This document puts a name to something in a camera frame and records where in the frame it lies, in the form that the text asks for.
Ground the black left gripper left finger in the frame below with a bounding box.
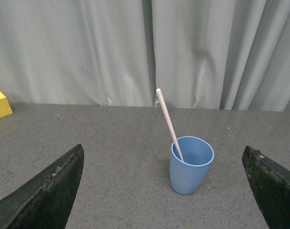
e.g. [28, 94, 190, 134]
[0, 144, 84, 229]

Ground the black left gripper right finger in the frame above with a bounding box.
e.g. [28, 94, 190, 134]
[242, 146, 290, 229]

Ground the beige speckled chopstick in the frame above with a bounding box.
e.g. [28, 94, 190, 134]
[156, 88, 184, 161]

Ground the blue plastic cup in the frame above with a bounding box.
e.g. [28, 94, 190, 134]
[169, 136, 215, 195]

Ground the grey-white curtain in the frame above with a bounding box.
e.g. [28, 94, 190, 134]
[0, 0, 290, 111]

